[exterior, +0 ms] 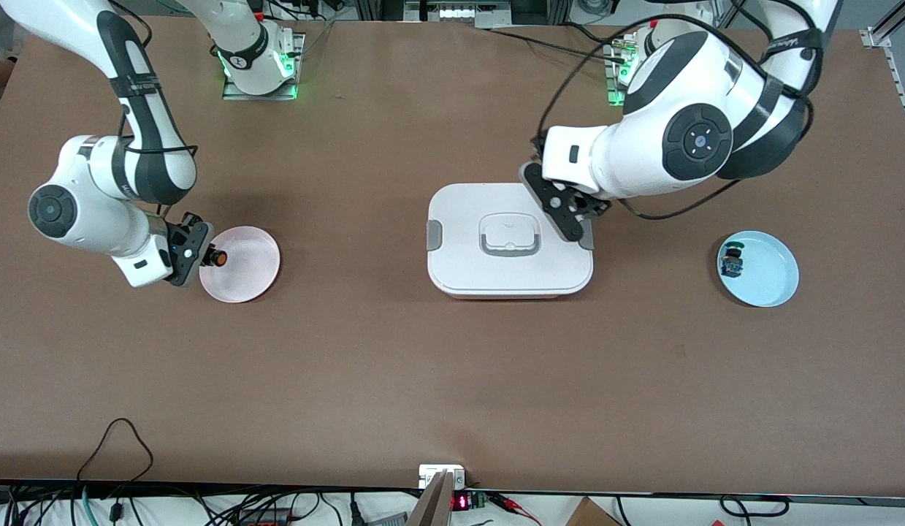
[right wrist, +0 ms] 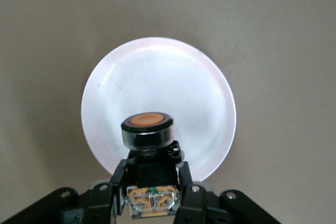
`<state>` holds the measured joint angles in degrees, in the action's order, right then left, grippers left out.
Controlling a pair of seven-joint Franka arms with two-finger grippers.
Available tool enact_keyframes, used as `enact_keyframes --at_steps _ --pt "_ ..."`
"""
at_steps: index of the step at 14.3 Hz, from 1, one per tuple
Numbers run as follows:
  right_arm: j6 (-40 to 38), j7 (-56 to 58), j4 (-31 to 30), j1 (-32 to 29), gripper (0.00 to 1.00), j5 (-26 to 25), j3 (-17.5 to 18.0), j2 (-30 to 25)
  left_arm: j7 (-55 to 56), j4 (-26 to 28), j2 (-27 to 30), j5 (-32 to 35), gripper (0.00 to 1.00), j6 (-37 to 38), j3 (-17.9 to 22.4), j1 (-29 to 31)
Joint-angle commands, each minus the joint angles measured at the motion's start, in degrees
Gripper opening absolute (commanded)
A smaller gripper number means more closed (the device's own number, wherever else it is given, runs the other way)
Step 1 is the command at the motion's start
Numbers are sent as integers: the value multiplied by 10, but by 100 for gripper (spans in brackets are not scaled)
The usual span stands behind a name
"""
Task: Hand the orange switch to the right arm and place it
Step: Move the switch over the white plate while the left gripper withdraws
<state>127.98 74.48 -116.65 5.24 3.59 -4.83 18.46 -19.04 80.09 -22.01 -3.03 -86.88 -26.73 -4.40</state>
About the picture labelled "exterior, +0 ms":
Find pale pink round plate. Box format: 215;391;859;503
199;226;282;304

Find white lunch box grey latches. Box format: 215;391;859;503
426;183;595;300

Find light blue round plate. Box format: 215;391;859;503
717;230;800;308

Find metal equipment rack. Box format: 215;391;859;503
354;0;573;30

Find black orange device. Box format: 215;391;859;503
237;509;294;526

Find white small box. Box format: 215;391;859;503
419;465;467;490

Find brown cardboard box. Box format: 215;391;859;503
565;497;622;526

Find grey metal beam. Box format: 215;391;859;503
407;471;455;526

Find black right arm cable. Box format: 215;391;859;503
105;0;199;220

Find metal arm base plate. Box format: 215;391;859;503
222;31;307;101
606;40;643;108

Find blue green push button switch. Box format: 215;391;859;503
720;240;746;280

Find black looped thin cable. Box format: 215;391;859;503
76;417;155;521

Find black cable across table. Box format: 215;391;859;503
489;28;622;58

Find red clip lead cable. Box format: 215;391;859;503
489;493;542;525

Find aluminium profile frame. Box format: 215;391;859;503
860;0;905;150

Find black coiled cable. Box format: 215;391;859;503
719;495;790;518

